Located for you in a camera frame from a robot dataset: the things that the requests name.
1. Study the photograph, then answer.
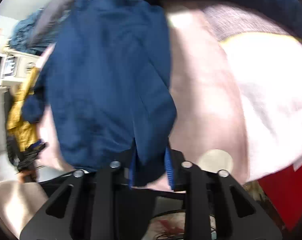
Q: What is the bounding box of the navy blue puffer jacket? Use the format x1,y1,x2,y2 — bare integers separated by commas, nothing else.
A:
22,0,302,186

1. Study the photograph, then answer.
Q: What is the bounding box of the gold satin jacket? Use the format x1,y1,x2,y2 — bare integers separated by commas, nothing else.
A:
6,67,40,152

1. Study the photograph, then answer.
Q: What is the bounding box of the small digital display device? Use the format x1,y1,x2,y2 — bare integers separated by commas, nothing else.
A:
3,55,19,77

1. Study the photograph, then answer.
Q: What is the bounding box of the pink polka dot bed sheet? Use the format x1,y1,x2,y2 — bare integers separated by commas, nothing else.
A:
39,7,302,190

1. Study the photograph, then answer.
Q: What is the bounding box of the white bedside cabinet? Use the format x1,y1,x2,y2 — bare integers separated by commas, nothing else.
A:
2,49,40,86

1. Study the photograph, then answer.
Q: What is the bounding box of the blue crumpled cloth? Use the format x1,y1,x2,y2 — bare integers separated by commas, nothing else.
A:
9,9,51,56

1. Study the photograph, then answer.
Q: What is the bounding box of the red suitcase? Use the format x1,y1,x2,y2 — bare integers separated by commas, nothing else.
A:
258,166,302,231

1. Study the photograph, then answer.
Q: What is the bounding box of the grey blue duvet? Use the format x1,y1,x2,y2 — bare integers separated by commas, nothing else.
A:
28,0,75,46

